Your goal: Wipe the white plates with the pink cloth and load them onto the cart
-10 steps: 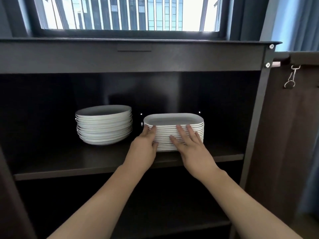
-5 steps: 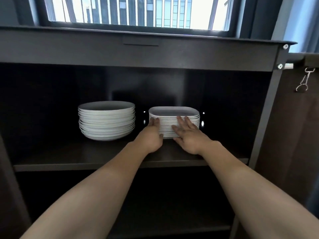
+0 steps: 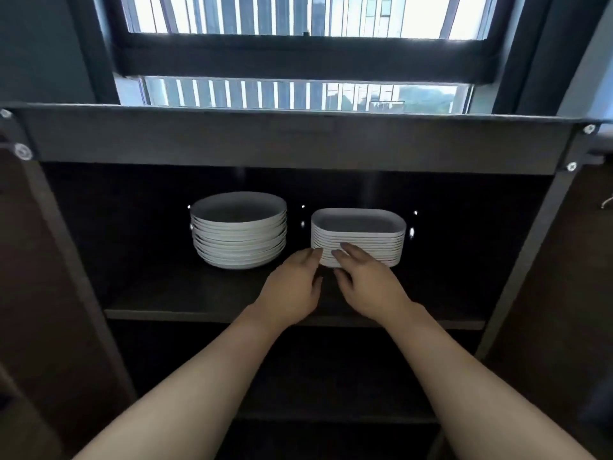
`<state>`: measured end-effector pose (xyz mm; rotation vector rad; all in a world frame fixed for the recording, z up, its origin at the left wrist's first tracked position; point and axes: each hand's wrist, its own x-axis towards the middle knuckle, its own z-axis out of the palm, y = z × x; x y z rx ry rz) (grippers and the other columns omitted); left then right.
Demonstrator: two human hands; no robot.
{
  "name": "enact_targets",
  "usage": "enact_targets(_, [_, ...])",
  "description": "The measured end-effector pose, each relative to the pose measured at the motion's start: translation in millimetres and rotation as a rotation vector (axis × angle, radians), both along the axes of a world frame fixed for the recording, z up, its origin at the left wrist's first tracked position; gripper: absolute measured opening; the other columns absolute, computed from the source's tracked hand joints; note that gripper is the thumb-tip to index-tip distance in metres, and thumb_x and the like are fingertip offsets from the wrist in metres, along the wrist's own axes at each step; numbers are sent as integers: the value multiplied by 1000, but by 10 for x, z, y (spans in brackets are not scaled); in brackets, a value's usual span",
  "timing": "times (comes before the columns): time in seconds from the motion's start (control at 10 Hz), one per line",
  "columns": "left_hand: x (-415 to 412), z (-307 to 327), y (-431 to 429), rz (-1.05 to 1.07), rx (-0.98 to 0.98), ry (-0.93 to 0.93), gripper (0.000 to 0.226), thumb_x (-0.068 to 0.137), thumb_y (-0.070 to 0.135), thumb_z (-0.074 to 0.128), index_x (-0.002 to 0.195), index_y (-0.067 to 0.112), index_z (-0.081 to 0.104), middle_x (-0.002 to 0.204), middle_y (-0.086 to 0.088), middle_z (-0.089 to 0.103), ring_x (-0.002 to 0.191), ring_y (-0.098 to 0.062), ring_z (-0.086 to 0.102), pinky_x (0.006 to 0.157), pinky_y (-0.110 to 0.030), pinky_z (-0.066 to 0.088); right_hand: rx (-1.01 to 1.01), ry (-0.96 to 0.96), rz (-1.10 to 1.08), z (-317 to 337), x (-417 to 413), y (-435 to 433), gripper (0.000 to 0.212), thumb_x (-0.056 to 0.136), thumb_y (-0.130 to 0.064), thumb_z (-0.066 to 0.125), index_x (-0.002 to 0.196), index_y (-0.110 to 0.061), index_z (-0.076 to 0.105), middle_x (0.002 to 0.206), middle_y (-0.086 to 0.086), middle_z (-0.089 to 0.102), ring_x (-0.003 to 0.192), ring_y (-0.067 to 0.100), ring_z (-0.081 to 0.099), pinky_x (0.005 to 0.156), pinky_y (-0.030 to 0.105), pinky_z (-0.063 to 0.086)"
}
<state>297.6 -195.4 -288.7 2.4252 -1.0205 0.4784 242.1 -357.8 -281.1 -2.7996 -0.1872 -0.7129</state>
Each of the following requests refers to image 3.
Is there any person's right hand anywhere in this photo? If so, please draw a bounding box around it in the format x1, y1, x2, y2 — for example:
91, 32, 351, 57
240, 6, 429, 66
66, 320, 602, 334
330, 242, 415, 326

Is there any person's left hand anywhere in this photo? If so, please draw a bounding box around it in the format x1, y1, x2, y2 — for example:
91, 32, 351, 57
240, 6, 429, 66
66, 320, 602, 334
251, 247, 325, 332

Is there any pile of white oblong plates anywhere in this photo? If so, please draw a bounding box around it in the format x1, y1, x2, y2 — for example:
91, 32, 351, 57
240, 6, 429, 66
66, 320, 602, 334
310, 208, 407, 269

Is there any pile of white round plates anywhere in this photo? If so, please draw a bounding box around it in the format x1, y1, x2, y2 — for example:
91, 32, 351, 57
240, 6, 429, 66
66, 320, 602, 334
190, 191, 289, 271

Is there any brown housekeeping cart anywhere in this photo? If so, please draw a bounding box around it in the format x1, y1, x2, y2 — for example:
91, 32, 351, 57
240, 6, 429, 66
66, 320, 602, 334
0, 102, 613, 460

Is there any person's left forearm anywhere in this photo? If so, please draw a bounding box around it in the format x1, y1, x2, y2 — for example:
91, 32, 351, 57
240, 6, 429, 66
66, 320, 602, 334
77, 309, 289, 460

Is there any person's right forearm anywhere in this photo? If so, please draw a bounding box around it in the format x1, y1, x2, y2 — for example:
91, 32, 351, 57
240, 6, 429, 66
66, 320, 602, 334
383, 303, 595, 460

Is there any dark window frame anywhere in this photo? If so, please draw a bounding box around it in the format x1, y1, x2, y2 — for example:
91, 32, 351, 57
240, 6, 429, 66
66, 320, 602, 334
91, 0, 613, 116

